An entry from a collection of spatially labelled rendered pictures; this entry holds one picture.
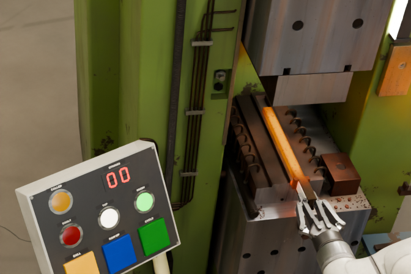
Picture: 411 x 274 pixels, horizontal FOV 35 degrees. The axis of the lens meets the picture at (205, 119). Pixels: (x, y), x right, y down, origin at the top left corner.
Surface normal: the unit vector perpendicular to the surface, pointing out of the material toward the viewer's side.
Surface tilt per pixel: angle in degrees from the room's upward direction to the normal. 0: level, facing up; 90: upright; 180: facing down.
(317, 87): 90
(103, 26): 90
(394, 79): 90
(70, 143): 0
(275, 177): 0
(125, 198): 60
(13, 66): 0
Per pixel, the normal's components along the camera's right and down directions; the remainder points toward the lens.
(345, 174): 0.09, -0.78
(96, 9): 0.22, 0.62
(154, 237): 0.57, 0.07
